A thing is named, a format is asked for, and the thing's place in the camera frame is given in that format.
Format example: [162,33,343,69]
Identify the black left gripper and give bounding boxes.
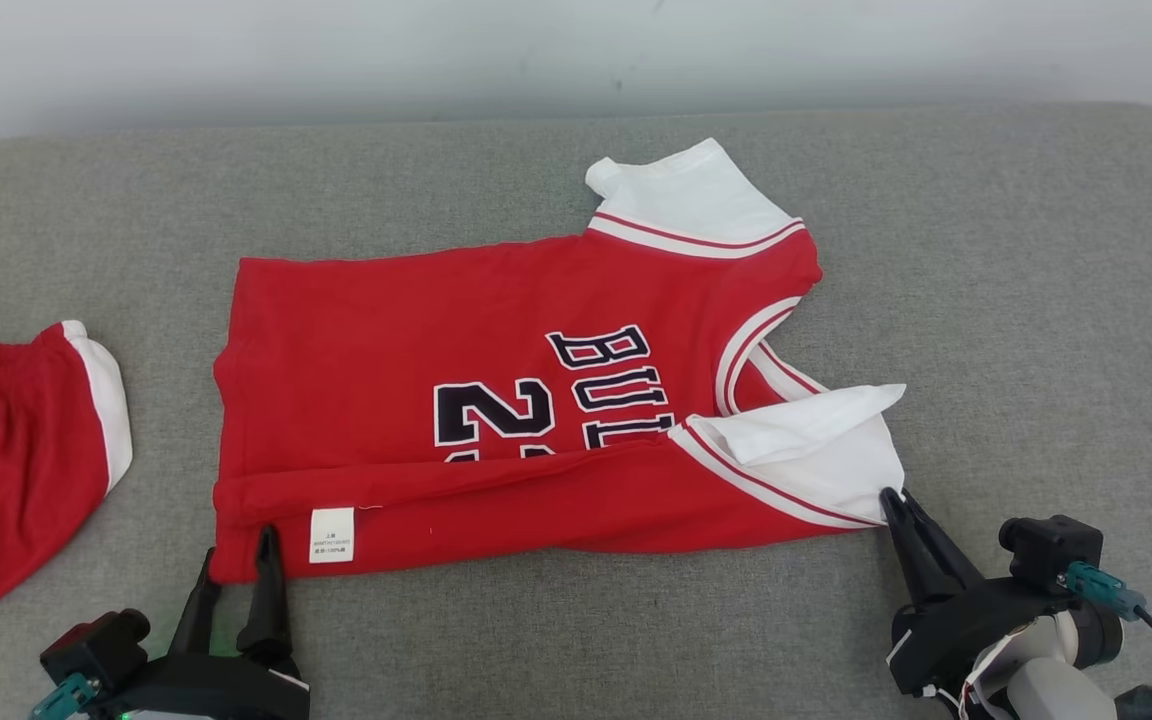
[96,524,312,720]

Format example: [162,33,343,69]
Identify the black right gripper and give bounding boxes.
[881,487,1069,698]

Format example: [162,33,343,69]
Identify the red shorts with white hem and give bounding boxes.
[0,320,134,621]

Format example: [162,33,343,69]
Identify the red white-sleeved basketball jersey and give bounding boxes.
[211,138,909,586]

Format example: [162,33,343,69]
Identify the teal-plug left camera cable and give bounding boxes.
[30,672,99,720]

